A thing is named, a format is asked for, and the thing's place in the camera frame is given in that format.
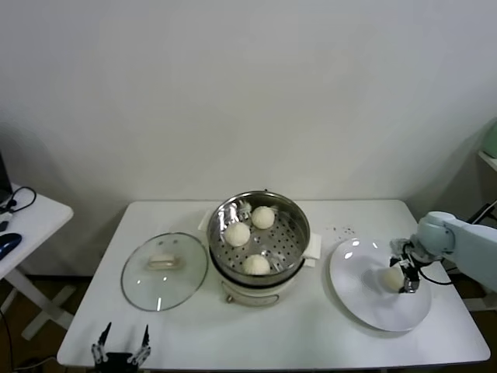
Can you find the white shelf board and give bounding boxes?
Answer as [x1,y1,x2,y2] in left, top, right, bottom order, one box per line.
[478,150,497,172]

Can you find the black power cable with adapter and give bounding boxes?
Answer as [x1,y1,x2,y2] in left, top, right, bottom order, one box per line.
[467,201,497,226]

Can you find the dark laptop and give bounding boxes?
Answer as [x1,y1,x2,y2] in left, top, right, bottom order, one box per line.
[0,149,15,205]

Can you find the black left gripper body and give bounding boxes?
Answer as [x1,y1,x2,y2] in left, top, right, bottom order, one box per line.
[95,351,135,373]

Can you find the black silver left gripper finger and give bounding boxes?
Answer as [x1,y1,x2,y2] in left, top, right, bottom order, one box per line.
[130,324,152,364]
[90,321,113,364]

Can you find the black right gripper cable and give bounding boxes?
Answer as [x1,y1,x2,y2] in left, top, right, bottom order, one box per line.
[418,256,454,285]

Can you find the dark scattered crumbs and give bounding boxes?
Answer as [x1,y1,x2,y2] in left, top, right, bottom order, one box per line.
[324,224,356,236]

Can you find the stainless steel steamer basket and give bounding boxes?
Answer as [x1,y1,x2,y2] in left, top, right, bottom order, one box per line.
[207,189,311,287]

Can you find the white round plate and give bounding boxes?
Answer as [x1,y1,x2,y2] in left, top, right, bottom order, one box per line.
[328,237,433,333]

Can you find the white folding side table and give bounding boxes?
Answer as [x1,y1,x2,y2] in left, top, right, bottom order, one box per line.
[0,182,75,341]

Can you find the glass pot lid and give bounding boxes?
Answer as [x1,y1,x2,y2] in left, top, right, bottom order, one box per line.
[120,232,210,312]

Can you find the cream electric cooking pot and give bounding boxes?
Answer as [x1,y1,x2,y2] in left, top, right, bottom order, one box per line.
[197,211,324,305]

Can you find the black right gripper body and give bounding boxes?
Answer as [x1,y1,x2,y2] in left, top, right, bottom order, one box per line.
[401,248,423,274]

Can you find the black looped cable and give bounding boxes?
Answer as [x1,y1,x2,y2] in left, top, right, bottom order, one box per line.
[5,186,38,214]

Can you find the black floor cable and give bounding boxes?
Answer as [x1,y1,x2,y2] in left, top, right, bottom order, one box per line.
[0,301,15,373]

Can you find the white steamed baozi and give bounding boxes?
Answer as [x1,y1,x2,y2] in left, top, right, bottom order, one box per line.
[242,254,271,276]
[224,222,252,248]
[378,267,405,292]
[252,205,276,230]

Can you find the pale green object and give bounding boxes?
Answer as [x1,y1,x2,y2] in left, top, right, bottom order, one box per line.
[484,118,497,160]

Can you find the blue computer mouse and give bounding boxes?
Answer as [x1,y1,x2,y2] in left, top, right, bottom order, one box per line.
[0,232,23,260]

